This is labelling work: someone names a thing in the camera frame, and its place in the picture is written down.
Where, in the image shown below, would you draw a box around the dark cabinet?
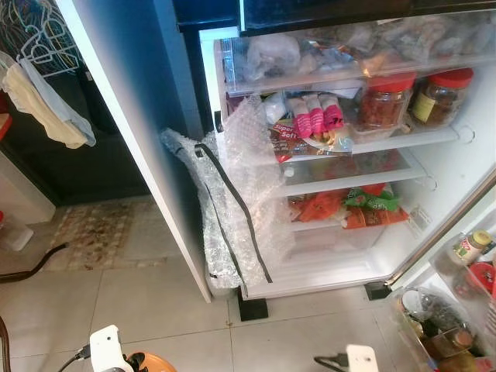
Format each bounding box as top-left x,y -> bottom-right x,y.
0,0 -> 152,206

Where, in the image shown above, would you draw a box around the white framed glass shelf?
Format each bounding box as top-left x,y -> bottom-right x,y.
275,124 -> 462,160
281,151 -> 425,196

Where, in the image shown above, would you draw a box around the light grey cloth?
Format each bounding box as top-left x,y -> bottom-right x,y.
12,54 -> 98,146

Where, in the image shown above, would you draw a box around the green food packet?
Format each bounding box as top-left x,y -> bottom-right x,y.
343,186 -> 400,212

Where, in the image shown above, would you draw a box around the red snack packet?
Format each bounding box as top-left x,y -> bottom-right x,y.
269,120 -> 311,162

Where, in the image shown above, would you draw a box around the red lid jar yellow label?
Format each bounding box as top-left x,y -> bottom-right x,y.
409,68 -> 474,129

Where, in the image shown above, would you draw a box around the small red lid jar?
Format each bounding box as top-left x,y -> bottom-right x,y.
467,262 -> 496,299

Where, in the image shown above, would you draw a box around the clear plastic tub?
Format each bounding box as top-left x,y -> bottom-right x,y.
0,211 -> 33,253

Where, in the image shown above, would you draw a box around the white blue packet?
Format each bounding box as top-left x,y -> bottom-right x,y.
263,93 -> 289,125

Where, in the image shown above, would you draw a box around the white fridge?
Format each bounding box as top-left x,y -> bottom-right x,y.
54,0 -> 496,303

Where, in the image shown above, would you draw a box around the patterned beige floor mat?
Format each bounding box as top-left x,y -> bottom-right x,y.
43,201 -> 167,270

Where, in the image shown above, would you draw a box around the clear bubble wrap sheet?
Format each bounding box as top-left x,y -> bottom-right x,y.
160,97 -> 295,289

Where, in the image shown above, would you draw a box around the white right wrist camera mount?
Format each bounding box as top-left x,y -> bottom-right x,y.
346,345 -> 379,372

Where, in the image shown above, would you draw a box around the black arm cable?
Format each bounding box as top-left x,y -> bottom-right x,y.
58,345 -> 94,372
314,354 -> 350,371

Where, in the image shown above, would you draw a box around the white floor box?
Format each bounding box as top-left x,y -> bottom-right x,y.
0,151 -> 55,226

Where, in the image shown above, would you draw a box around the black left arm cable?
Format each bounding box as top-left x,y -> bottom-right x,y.
58,345 -> 94,372

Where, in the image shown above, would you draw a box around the red lid jar dark contents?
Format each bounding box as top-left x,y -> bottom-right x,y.
358,74 -> 415,131

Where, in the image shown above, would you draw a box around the red packet yellow characters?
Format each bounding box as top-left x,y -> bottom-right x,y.
341,205 -> 409,229

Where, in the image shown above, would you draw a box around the clear glass jar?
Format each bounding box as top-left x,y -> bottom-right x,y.
403,288 -> 466,334

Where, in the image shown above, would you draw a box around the white fridge door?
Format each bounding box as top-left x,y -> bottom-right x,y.
384,180 -> 496,372

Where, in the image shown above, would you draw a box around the black floor hose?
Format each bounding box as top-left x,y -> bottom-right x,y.
0,243 -> 69,284

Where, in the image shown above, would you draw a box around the clear fridge drawer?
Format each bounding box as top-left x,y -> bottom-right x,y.
215,12 -> 496,95

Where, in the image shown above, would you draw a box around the black tape strip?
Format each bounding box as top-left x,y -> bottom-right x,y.
194,143 -> 274,284

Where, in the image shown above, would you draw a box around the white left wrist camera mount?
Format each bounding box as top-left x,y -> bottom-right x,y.
89,325 -> 134,372

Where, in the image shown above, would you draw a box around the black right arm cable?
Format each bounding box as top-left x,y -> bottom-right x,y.
314,354 -> 350,371

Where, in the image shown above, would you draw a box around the black fridge foot block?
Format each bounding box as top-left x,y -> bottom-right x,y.
364,281 -> 392,301
238,294 -> 268,321

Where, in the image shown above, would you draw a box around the orange red plastic bag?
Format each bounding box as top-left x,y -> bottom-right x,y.
291,190 -> 350,223

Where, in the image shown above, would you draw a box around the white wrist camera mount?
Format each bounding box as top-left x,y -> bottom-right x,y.
346,345 -> 379,372
89,325 -> 134,372

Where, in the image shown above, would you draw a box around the small white plate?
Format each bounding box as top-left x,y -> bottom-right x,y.
298,128 -> 353,153

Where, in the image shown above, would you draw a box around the yellow cap sauce bottle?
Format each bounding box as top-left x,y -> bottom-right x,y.
452,230 -> 493,267

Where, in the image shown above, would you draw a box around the white crumpled plastic bag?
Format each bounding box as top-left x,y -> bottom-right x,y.
244,35 -> 301,78

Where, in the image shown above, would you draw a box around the pale yellow cloth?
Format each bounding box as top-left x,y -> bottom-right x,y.
0,74 -> 88,150

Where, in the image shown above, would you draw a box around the brown lidded jar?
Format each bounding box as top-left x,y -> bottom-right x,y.
422,329 -> 474,361

